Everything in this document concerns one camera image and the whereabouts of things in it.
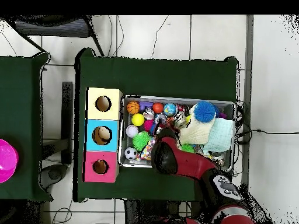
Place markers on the white toy baseball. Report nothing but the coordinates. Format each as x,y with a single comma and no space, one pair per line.
132,131

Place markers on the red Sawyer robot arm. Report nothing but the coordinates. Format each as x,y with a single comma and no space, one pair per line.
191,163

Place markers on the orange toy basketball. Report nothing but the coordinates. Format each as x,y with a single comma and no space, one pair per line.
133,107

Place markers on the toy soccer ball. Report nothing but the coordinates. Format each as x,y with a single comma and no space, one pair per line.
130,153

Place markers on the dark grey floor base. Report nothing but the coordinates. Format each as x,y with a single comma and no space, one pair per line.
55,173

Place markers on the black chair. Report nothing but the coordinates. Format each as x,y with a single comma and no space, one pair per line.
51,28

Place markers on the green spiky ball with eyes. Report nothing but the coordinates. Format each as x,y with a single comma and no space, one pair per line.
141,140
187,148

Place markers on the magenta bowl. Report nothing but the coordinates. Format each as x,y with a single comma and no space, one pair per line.
7,161

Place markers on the colourful patterned fabric toy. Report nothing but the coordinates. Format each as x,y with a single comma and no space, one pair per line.
147,149

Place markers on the cream cloth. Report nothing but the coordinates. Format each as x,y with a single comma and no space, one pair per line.
198,130

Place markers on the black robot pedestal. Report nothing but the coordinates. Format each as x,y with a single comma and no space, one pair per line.
144,212

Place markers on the large blue spiky ball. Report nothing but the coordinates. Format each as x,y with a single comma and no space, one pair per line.
204,111

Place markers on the silver mesh bin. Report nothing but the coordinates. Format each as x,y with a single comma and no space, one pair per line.
230,112

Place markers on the wooden box with three holes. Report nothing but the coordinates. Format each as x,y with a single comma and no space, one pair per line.
114,130

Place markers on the yellow ball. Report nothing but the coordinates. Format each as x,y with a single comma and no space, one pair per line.
138,119

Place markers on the mint green cloth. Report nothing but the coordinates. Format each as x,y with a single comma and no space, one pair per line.
220,135

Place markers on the dark green side table cloth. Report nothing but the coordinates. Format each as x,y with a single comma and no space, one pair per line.
21,93

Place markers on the small orange ball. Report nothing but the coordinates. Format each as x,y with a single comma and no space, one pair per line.
158,107

